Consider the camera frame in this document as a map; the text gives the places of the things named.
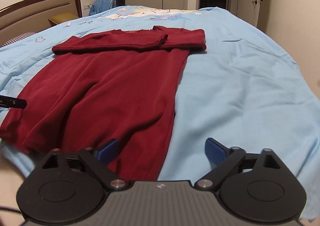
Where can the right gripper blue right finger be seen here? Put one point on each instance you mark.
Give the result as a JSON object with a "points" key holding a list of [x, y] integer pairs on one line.
{"points": [[217, 153]]}

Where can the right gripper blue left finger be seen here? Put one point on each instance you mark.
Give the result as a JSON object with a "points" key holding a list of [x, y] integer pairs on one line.
{"points": [[104, 154]]}

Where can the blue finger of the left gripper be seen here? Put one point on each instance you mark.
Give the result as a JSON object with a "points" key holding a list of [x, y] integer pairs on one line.
{"points": [[10, 102]]}

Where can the dark red sweater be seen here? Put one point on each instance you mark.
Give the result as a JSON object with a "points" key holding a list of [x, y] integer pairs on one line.
{"points": [[117, 85]]}

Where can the blue clothes pile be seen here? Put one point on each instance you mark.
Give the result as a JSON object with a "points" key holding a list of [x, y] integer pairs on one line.
{"points": [[102, 5]]}

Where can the checkered pillow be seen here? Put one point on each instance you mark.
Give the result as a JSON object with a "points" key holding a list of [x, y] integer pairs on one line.
{"points": [[18, 38]]}

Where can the light blue bed cover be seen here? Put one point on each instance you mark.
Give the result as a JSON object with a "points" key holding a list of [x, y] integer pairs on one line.
{"points": [[244, 90]]}

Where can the brown padded headboard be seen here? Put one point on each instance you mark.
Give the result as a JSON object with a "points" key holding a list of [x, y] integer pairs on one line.
{"points": [[34, 16]]}

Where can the yellow pillow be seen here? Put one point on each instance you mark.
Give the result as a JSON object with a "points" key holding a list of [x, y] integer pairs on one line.
{"points": [[62, 18]]}

